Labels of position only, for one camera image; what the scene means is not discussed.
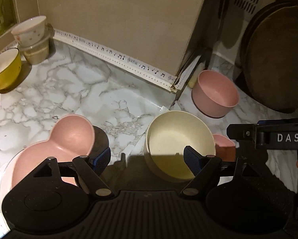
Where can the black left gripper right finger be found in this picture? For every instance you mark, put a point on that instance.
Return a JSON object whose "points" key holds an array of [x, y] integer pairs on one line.
{"points": [[206, 171]]}

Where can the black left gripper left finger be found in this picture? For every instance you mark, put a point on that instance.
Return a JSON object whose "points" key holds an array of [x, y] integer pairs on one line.
{"points": [[88, 173]]}

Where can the small pink heart bowl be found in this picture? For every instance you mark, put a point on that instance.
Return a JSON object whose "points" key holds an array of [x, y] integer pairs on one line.
{"points": [[225, 148]]}

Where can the large pink heart plate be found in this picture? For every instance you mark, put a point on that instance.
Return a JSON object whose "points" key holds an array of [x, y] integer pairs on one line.
{"points": [[73, 135]]}

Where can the cream round bowl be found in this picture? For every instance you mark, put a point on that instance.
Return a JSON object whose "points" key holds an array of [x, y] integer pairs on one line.
{"points": [[166, 138]]}

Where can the round pink bowl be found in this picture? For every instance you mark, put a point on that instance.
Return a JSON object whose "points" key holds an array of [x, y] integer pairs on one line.
{"points": [[214, 94]]}

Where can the round wooden cutting board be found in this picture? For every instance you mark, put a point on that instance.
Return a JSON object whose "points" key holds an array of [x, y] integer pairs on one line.
{"points": [[269, 56]]}

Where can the beige cup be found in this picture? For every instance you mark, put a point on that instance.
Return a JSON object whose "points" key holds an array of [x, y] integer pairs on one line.
{"points": [[40, 51]]}

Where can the yellow bowl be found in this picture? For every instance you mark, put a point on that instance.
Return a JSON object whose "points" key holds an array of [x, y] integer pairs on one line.
{"points": [[10, 67]]}

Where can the white floral bowl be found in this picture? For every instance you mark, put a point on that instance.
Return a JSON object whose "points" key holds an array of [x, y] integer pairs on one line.
{"points": [[30, 31]]}

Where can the beige cabinet with trim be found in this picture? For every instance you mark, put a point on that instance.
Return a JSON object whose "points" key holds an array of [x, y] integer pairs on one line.
{"points": [[149, 38]]}

